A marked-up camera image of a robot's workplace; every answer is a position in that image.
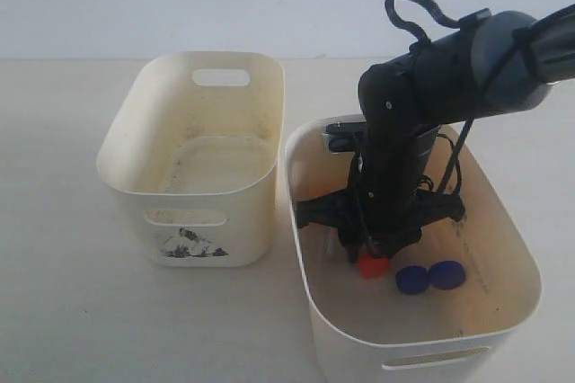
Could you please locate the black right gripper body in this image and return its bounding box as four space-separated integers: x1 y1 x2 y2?
296 126 464 262

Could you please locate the orange-capped tube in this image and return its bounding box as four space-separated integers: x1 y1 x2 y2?
356 254 389 280

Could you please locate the blue-capped tube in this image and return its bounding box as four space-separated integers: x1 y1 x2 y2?
394 265 430 295
429 260 466 290

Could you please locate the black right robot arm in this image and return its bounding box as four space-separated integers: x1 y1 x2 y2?
295 0 574 262

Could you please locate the cream plastic bin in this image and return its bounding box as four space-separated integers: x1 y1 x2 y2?
96 51 285 267
278 116 544 383

